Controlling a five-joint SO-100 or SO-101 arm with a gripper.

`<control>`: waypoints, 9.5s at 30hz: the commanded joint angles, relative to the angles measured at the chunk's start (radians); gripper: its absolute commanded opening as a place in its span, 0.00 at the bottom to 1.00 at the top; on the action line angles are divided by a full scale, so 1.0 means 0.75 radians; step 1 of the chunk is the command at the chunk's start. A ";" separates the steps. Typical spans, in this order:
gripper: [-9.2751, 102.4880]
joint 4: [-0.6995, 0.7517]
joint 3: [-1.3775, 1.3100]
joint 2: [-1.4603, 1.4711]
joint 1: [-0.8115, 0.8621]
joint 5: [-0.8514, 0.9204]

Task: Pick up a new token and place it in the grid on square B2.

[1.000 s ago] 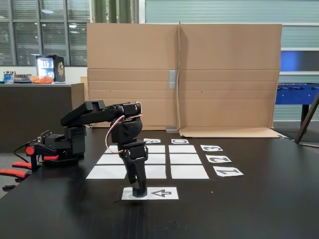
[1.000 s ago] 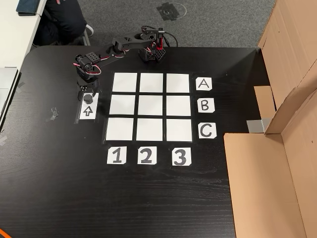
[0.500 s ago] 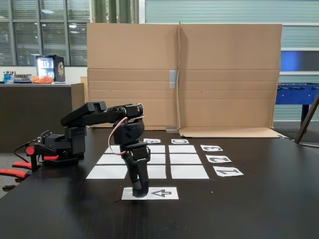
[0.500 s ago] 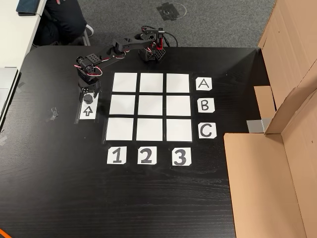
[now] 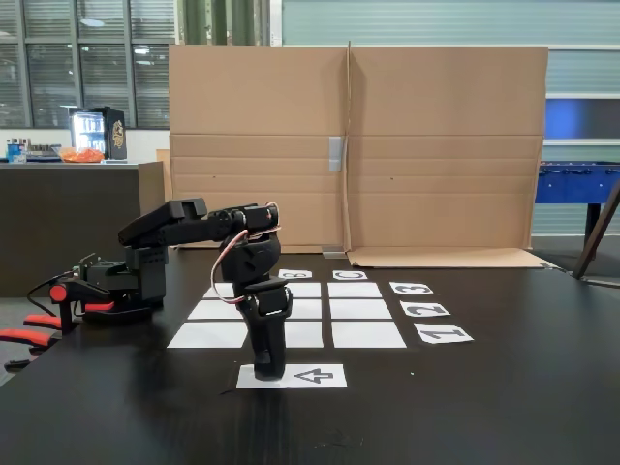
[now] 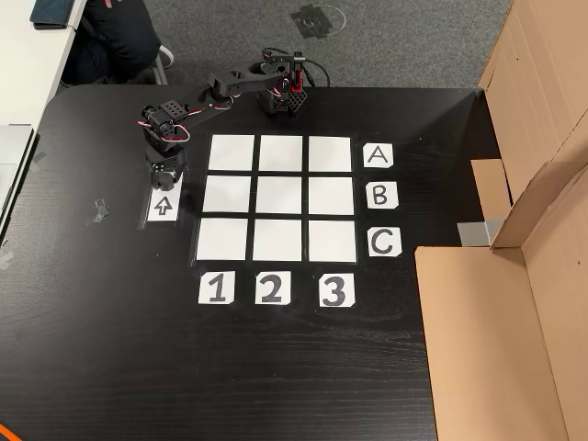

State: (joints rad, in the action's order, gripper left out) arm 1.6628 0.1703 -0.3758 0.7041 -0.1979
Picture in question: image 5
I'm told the black mini fridge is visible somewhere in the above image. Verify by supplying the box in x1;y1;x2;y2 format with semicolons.
69;106;128;161

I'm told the white arrow paper sheet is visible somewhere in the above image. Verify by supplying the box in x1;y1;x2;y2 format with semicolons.
235;363;349;389

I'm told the black cable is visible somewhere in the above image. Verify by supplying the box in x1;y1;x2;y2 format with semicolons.
26;273;83;317

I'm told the brown wooden easel leg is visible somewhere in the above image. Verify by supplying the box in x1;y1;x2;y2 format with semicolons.
573;182;620;280

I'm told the number 2 paper sheet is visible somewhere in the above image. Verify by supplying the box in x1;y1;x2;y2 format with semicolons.
400;301;451;319

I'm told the blue and white carton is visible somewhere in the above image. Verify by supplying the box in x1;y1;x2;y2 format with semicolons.
5;138;29;165

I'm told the dark counter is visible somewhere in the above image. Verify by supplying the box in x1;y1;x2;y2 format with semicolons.
0;162;166;299

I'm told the red and black clamp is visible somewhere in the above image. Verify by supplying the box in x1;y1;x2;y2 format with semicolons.
0;278;117;372

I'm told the blue foosball table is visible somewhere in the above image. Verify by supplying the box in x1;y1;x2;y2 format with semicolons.
535;159;620;253

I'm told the number 3 paper sheet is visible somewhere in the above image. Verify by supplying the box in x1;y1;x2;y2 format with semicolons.
389;282;435;295

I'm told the small cardboard box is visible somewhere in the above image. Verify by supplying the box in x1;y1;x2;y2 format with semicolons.
138;148;171;214

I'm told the orange bag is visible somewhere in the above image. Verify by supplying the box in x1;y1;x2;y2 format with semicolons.
60;146;107;164

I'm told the number 1 paper sheet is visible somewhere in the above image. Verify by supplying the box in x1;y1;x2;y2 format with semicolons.
414;325;475;345

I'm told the large brown cardboard panel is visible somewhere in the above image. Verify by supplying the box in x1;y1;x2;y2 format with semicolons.
168;44;351;256
344;41;556;269

